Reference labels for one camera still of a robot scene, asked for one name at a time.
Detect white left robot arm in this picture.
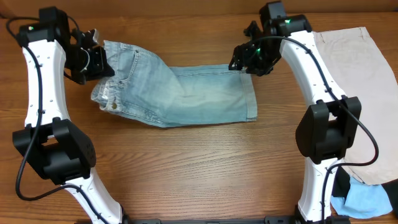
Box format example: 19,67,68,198
12,7,130,223

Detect light blue cloth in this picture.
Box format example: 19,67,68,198
331,177,393,219

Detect light blue denim shorts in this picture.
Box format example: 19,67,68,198
91,40,257,128

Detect beige shorts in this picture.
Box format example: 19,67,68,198
314,27,397,185

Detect black garment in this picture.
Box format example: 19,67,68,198
332,168,397,215

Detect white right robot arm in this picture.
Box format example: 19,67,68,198
228,1,361,223

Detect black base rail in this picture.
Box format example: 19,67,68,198
122,216,322,224

